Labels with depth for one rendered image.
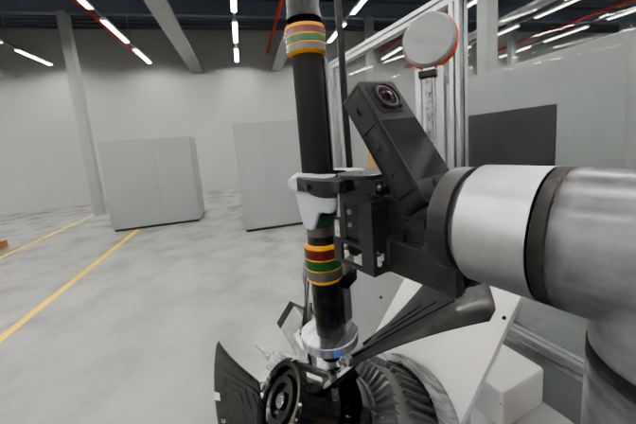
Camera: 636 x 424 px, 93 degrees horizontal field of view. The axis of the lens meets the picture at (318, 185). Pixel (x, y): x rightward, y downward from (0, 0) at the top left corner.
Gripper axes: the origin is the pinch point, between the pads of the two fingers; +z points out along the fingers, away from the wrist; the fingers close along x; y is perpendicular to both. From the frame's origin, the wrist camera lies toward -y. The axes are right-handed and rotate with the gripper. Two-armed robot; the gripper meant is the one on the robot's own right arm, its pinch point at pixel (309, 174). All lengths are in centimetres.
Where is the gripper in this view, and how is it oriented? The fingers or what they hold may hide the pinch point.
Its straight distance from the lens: 36.2
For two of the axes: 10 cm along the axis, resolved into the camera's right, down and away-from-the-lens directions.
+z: -5.7, -0.8, 8.2
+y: 0.8, 9.9, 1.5
